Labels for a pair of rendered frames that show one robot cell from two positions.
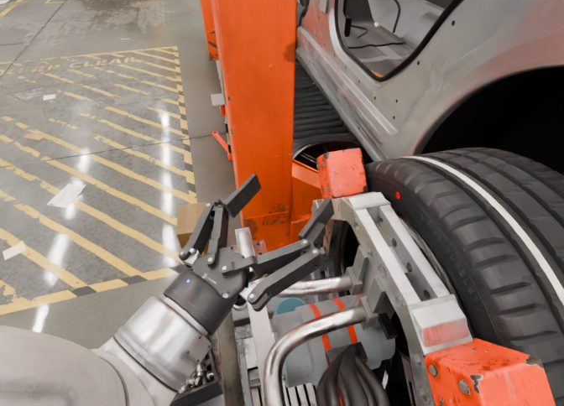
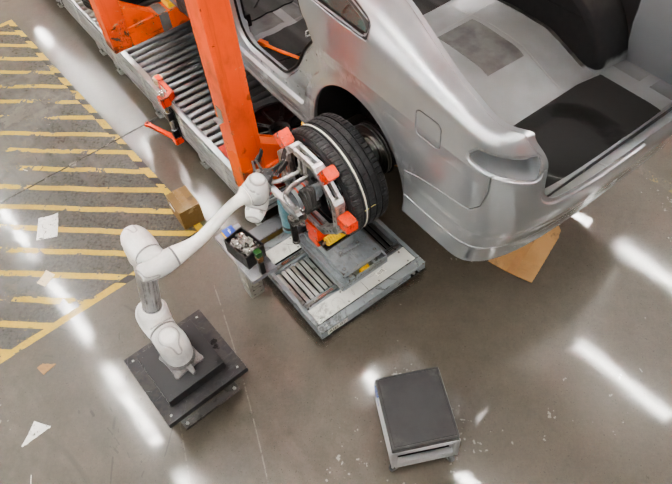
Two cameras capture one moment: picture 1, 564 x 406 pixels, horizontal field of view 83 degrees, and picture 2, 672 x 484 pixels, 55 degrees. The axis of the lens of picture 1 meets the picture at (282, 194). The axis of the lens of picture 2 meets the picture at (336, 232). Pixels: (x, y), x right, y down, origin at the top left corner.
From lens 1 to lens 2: 2.91 m
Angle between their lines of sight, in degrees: 15
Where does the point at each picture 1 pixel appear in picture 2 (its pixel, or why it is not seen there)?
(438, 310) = (317, 164)
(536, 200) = (336, 129)
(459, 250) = (319, 149)
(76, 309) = (132, 289)
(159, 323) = not seen: hidden behind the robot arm
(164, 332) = not seen: hidden behind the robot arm
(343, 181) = (286, 140)
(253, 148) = (241, 137)
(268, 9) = (238, 88)
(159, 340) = not seen: hidden behind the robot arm
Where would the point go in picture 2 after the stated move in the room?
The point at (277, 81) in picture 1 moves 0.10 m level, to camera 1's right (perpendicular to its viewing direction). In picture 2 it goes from (246, 108) to (263, 102)
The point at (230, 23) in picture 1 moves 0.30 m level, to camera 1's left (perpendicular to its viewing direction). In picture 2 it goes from (226, 97) to (171, 115)
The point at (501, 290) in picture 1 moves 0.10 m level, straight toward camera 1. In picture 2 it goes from (327, 154) to (317, 167)
